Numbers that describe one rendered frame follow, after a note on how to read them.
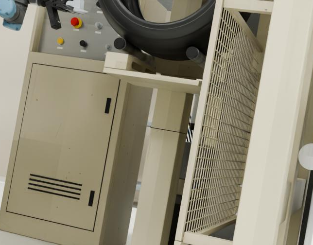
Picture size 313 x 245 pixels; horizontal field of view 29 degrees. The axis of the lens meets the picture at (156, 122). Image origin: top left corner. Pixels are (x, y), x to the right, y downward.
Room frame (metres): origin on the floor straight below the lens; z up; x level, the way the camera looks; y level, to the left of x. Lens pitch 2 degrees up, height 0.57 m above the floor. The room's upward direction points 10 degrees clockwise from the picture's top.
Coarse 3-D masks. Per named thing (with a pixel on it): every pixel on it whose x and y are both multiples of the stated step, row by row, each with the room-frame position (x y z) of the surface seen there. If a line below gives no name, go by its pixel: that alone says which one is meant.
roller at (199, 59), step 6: (192, 48) 2.15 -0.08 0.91; (186, 54) 2.16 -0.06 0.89; (192, 54) 2.15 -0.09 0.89; (198, 54) 2.16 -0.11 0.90; (204, 54) 2.27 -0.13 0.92; (192, 60) 2.19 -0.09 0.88; (198, 60) 2.20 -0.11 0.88; (204, 60) 2.26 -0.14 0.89; (204, 66) 2.32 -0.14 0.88; (216, 66) 2.46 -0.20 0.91
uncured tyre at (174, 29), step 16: (112, 0) 2.22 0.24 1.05; (128, 0) 2.50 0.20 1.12; (208, 0) 2.10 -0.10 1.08; (112, 16) 2.23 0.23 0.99; (128, 16) 2.19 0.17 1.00; (192, 16) 2.12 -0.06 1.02; (208, 16) 2.11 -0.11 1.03; (224, 16) 2.12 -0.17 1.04; (128, 32) 2.21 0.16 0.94; (144, 32) 2.18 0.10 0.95; (160, 32) 2.16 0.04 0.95; (176, 32) 2.14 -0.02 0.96; (192, 32) 2.13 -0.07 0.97; (208, 32) 2.14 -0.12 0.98; (224, 32) 2.19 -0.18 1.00; (144, 48) 2.24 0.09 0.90; (160, 48) 2.19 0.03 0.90; (176, 48) 2.18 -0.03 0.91
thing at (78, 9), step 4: (76, 0) 2.38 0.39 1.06; (80, 0) 2.37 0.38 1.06; (68, 4) 2.38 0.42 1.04; (72, 4) 2.38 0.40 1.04; (76, 4) 2.38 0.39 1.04; (80, 4) 2.37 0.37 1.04; (76, 8) 2.37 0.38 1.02; (80, 8) 2.37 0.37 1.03; (76, 12) 2.38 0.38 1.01; (80, 12) 2.37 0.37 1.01; (84, 12) 2.38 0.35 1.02
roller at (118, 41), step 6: (114, 42) 2.24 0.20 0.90; (120, 42) 2.24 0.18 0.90; (126, 42) 2.25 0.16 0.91; (120, 48) 2.24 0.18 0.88; (126, 48) 2.26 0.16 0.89; (132, 48) 2.31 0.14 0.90; (138, 48) 2.39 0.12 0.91; (132, 54) 2.35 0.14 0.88; (138, 54) 2.39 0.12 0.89; (144, 54) 2.45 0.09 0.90; (144, 60) 2.49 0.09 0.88; (150, 60) 2.53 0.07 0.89
